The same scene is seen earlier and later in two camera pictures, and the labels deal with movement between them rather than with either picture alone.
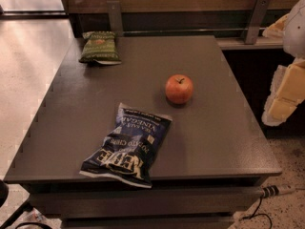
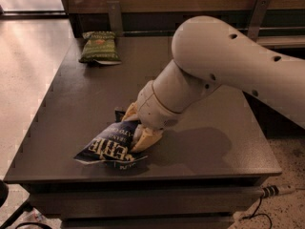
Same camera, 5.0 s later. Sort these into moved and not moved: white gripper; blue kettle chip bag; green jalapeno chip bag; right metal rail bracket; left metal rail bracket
Moved: blue kettle chip bag; white gripper
Not moved: green jalapeno chip bag; left metal rail bracket; right metal rail bracket
